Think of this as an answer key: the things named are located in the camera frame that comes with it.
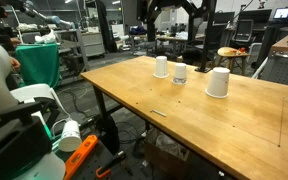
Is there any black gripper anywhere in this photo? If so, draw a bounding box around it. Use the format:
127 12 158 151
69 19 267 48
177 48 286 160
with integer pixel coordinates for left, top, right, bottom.
137 0 205 43

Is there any tall white paper cup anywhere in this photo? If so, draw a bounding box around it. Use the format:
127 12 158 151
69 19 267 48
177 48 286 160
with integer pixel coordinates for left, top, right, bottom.
153 55 170 79

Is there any large white paper cup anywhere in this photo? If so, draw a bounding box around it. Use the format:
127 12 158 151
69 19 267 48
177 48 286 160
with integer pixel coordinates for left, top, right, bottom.
205 66 231 100

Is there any grey jointed robot arm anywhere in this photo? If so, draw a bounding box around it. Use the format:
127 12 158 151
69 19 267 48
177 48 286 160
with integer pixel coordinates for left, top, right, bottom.
17 1 76 30

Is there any person right hand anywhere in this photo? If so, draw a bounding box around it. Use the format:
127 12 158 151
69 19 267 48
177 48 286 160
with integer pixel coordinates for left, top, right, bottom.
10 37 22 48

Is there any person left hand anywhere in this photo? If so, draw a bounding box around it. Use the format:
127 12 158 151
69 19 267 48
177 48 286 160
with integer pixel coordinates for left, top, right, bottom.
9 57 21 73

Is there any dark blue bag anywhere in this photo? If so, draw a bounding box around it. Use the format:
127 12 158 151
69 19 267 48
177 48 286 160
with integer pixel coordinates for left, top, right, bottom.
129 25 149 36

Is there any black stand pole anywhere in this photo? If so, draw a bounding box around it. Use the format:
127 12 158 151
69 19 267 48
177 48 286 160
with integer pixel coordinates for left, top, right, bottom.
194 0 218 74

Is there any small white cup printed band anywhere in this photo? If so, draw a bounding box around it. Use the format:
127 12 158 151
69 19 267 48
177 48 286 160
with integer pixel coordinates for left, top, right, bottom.
172 62 188 86

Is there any round wooden stool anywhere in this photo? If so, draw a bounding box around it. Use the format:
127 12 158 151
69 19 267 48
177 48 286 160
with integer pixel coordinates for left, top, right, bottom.
216 46 252 77

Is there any black hanging coat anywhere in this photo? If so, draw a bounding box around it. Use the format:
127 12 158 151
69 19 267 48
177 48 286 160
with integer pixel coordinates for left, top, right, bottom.
95 0 118 54

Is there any black mesh office chair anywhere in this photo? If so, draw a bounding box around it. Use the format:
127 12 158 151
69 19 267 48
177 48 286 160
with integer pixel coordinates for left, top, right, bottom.
232 19 256 51

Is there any grey filing cabinet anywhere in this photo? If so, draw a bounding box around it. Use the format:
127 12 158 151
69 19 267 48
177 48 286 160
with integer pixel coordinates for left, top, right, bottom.
81 31 106 58

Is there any thin metal strip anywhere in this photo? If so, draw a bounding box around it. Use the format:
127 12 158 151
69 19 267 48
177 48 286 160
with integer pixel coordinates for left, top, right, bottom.
151 109 168 118

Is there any black computer monitor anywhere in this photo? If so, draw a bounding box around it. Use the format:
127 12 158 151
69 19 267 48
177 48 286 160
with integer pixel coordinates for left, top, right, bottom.
238 9 272 24

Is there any grey metal shelf rack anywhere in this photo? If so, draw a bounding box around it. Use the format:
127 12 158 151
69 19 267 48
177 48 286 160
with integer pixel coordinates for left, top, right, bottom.
20 28 91 86

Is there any light wooden desk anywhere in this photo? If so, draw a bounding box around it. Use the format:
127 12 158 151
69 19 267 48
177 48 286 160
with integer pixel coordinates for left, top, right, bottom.
270 31 288 56

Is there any lit computer monitor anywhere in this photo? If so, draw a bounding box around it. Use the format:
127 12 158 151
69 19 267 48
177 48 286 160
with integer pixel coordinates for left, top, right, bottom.
272 6 288 21

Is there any white crumpled bag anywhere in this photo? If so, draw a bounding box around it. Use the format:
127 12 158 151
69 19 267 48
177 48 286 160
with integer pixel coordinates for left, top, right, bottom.
34 29 57 44

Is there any brown cardboard box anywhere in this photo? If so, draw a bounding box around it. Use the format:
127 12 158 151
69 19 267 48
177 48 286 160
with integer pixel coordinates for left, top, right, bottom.
143 128 192 180

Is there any green cloth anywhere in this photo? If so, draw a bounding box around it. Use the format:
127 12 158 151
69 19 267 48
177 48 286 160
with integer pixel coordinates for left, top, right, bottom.
14 43 61 89

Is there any white cylindrical lamp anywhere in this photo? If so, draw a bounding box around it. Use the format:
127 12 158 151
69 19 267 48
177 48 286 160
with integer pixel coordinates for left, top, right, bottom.
57 119 83 153

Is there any white plastic chair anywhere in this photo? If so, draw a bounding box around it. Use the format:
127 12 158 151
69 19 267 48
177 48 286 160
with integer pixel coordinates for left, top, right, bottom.
9 83 72 128

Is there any orange spirit level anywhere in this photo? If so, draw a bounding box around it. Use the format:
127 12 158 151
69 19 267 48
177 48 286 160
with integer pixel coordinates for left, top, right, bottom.
63 134 99 180

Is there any black floor cable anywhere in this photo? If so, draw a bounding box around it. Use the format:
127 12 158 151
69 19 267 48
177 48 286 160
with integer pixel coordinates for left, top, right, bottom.
58 88 95 121

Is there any black clamp orange handle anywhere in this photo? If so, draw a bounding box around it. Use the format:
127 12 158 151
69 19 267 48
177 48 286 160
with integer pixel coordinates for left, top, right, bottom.
95 150 127 179

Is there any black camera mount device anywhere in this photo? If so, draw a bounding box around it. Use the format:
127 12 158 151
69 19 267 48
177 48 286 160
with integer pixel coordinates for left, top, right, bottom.
0 101 53 180

